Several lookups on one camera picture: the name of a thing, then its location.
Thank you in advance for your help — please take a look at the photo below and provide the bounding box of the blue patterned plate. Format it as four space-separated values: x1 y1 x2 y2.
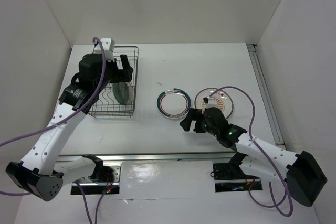
112 82 128 105

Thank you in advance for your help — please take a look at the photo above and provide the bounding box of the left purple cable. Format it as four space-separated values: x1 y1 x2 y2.
0 36 116 224

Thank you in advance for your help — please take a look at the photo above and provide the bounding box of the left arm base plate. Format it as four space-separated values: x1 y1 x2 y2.
77 164 121 195

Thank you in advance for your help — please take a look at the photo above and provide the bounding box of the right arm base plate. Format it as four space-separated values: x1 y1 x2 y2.
209 163 263 193

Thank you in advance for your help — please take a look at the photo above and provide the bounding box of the orange sunburst plate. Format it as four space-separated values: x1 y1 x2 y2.
194 88 234 120

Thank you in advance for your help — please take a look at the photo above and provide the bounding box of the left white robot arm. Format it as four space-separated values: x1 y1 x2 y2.
6 37 133 201

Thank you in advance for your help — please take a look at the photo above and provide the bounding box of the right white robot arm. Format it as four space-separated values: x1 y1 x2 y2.
180 108 327 207

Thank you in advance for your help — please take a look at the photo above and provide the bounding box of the aluminium frame rail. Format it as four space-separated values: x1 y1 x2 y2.
61 43 280 155

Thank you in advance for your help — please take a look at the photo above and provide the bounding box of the green red rimmed plate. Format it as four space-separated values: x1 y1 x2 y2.
156 88 191 120

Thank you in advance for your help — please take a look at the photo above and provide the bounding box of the grey wire dish rack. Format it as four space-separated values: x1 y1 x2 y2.
89 45 139 120

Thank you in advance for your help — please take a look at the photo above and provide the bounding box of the clear glass plate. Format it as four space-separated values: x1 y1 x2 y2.
126 82 134 105

